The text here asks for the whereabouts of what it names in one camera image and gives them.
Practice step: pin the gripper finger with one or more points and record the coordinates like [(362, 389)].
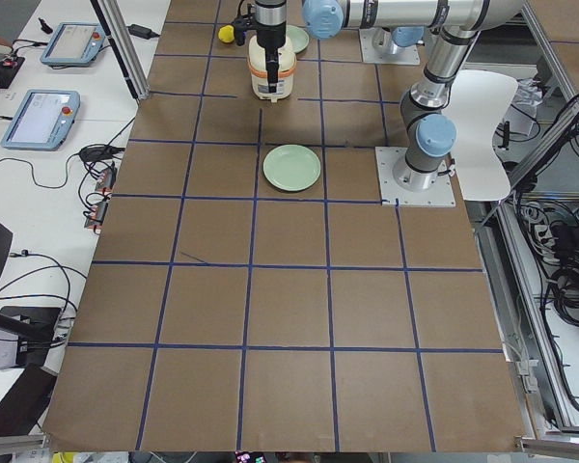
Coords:
[(272, 68)]

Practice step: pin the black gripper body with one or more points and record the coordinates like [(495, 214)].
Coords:
[(270, 25)]

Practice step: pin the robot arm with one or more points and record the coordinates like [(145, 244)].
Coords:
[(324, 19), (431, 134)]

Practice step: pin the green plate near pepper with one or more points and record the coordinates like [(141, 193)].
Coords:
[(298, 37)]

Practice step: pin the yellow toy bell pepper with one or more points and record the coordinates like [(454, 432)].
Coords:
[(226, 34)]

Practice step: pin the green plate far side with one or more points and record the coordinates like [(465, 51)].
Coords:
[(291, 168)]

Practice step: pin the black power adapter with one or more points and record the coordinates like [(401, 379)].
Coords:
[(142, 32)]

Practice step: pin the upper blue teach pendant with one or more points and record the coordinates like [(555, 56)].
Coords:
[(73, 44)]

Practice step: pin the blue teach pendant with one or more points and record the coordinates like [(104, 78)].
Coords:
[(42, 121), (73, 44)]

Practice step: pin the white chair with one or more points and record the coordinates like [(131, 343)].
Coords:
[(478, 101)]

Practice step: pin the lower blue teach pendant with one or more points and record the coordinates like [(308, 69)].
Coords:
[(42, 121)]

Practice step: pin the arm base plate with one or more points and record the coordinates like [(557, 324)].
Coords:
[(394, 46), (400, 186)]

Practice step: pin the aluminium frame post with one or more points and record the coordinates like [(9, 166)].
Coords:
[(112, 23)]

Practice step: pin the black camera stand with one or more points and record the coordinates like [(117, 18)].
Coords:
[(26, 333)]

